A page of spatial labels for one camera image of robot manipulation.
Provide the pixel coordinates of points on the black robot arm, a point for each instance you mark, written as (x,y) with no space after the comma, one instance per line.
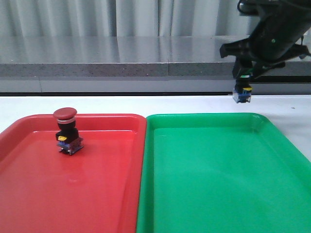
(281,17)

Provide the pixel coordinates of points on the red mushroom push button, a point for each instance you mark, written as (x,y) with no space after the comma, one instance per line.
(68,139)

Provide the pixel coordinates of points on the red plastic tray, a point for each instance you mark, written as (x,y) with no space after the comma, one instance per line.
(95,190)

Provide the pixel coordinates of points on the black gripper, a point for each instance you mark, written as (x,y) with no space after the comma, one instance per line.
(270,49)

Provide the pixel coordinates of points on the green mushroom push button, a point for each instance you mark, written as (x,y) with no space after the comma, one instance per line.
(242,91)

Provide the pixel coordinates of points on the green plastic tray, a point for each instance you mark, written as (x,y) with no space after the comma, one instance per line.
(222,173)

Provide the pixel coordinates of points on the grey stone counter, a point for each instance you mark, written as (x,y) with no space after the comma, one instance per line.
(122,65)

